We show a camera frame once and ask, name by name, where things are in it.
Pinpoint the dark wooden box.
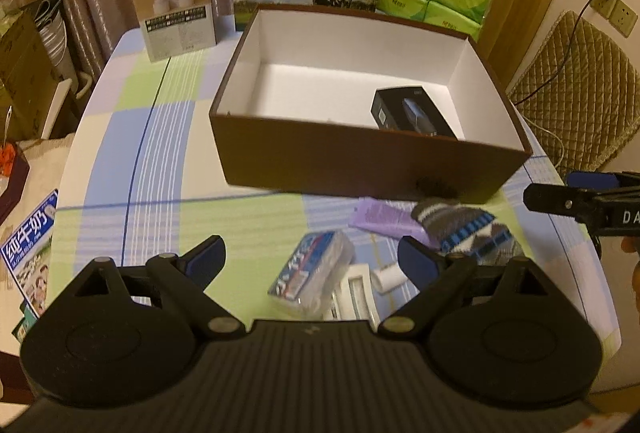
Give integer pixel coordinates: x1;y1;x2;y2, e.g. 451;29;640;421
0;141;29;224

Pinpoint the plaid tablecloth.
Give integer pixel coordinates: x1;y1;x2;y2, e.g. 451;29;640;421
29;14;624;379

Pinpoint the cardboard boxes stack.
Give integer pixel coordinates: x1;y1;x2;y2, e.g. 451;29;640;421
1;0;79;140

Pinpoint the wall power socket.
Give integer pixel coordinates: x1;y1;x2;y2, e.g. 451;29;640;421
589;0;639;38

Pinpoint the brown cardboard storage box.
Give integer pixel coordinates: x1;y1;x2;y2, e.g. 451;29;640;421
209;5;532;203

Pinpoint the black power cord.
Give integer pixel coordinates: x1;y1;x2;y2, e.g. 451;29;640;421
508;0;612;107

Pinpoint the white humidifier product box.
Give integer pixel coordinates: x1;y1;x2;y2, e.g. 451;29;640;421
134;0;217;62

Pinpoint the flat milk carton packaging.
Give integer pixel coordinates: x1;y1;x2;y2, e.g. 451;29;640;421
1;189;58;317

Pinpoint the quilted olive chair cover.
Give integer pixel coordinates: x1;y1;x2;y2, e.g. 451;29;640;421
510;10;639;176

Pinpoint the white hair claw clip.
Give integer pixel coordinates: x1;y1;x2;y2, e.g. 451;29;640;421
323;262;408;328

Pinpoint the person right hand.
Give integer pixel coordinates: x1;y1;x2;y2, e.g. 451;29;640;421
617;236;640;309

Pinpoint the clear plastic floss pack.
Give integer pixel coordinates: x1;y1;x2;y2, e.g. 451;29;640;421
267;231;355;320

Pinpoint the purple cream tube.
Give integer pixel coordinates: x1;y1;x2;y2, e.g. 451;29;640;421
348;198;432;247

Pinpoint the black shaver product box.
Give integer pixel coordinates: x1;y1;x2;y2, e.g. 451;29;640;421
371;86;456;139

